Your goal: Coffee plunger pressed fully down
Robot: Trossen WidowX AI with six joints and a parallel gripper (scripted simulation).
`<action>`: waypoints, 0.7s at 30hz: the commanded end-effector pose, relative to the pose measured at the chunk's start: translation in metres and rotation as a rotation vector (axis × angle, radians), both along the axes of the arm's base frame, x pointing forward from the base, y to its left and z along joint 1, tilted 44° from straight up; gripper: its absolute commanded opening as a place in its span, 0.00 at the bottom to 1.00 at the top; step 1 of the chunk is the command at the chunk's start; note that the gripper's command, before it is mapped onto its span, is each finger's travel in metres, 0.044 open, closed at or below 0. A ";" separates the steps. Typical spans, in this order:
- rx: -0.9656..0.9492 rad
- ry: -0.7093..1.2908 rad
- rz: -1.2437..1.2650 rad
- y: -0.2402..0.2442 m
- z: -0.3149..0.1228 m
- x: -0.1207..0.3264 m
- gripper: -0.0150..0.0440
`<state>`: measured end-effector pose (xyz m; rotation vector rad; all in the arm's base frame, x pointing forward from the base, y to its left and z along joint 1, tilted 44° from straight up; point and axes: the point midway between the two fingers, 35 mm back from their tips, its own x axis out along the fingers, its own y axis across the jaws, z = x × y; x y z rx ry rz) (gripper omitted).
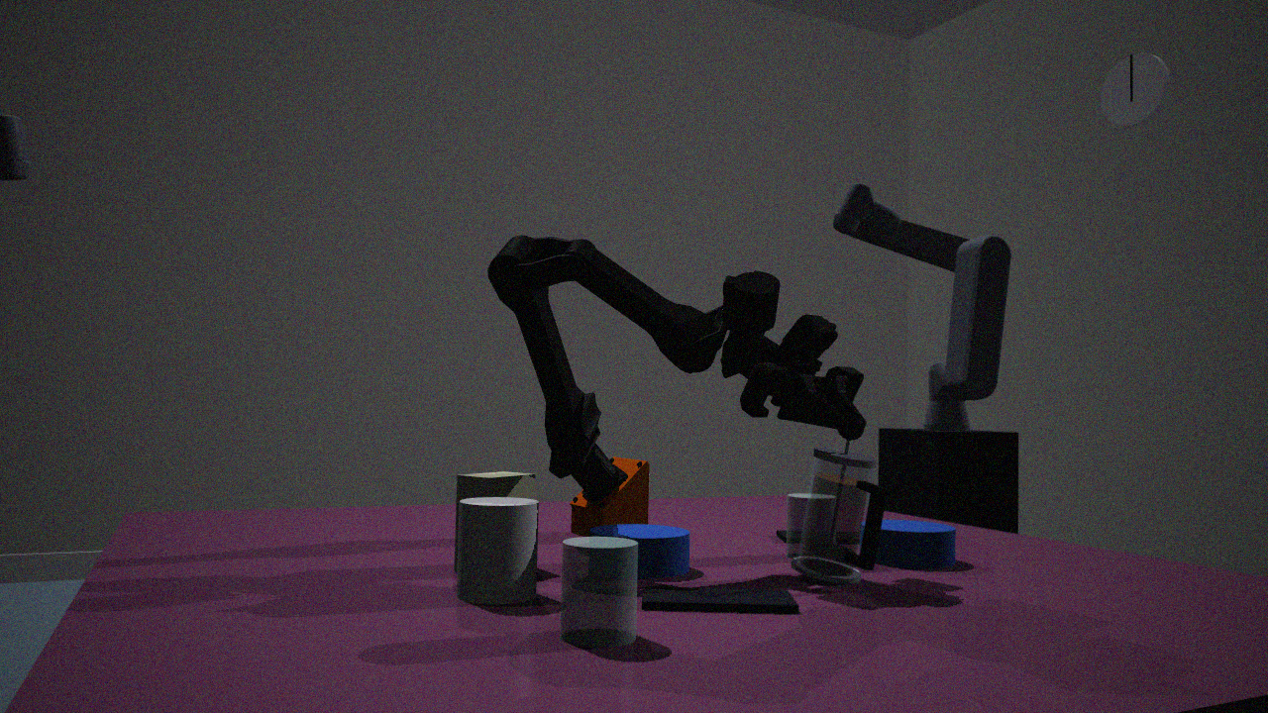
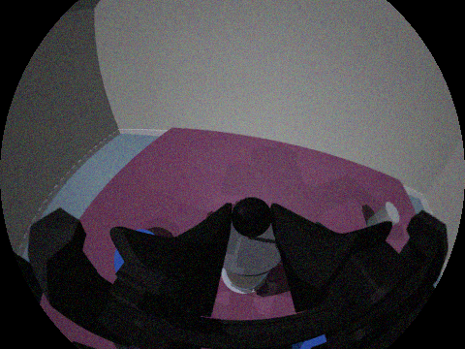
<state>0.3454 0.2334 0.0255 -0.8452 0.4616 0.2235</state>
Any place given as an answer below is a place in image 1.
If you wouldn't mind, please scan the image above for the blue cylinder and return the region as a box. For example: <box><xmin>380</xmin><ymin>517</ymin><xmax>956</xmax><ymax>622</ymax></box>
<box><xmin>875</xmin><ymin>520</ymin><xmax>955</xmax><ymax>568</ymax></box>
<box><xmin>590</xmin><ymin>524</ymin><xmax>689</xmax><ymax>579</ymax></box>

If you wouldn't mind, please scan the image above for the glass coffee press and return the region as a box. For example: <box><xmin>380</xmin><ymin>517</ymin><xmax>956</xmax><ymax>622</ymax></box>
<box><xmin>793</xmin><ymin>414</ymin><xmax>888</xmax><ymax>584</ymax></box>

